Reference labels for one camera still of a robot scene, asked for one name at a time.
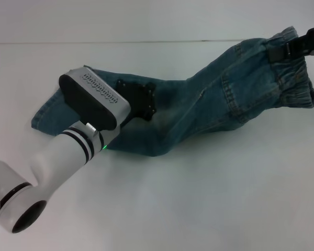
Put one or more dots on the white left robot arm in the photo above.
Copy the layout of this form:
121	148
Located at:
57	159

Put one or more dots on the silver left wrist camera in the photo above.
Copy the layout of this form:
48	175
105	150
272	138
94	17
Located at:
94	99

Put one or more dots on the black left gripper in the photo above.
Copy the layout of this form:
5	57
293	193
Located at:
141	102

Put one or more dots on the blue denim shorts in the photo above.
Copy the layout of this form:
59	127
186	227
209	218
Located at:
212	99

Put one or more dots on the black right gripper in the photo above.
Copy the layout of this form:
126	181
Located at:
306	43

